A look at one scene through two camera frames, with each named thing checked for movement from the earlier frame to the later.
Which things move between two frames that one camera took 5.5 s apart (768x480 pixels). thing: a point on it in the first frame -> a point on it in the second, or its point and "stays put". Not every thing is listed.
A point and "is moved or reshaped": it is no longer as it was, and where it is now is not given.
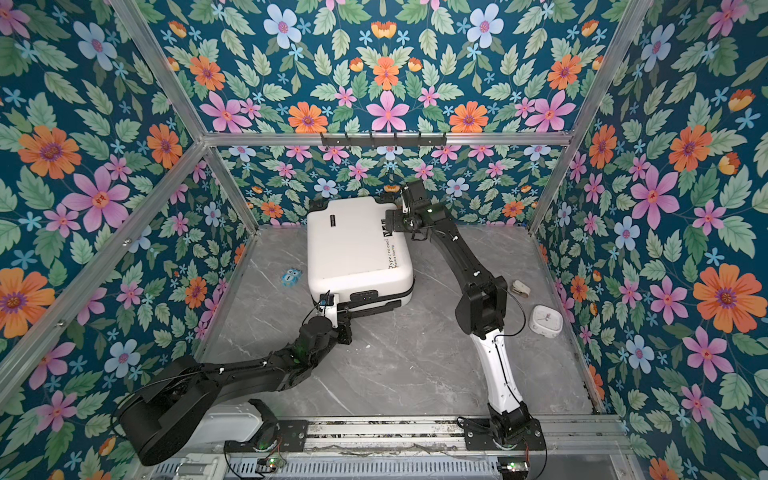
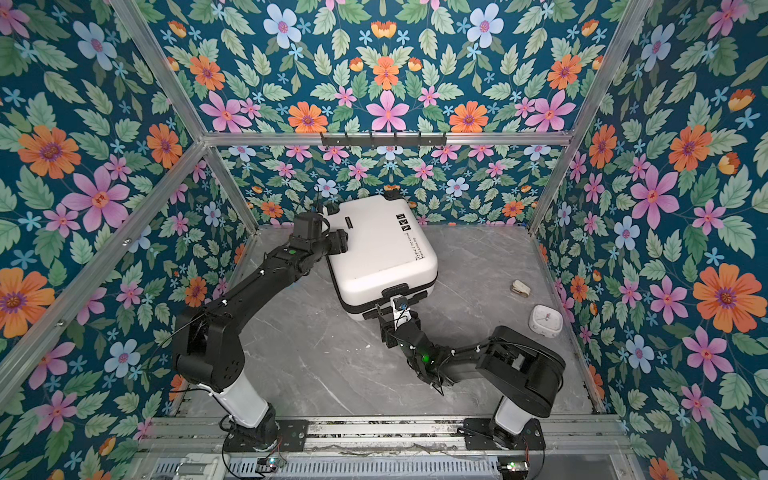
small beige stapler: (520, 288) stays put
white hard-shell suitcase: (351, 257) is moved or reshaped
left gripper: (345, 330) -> (339, 243)
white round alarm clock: (545, 321) stays put
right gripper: (395, 217) -> (389, 333)
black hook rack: (384, 141) stays put
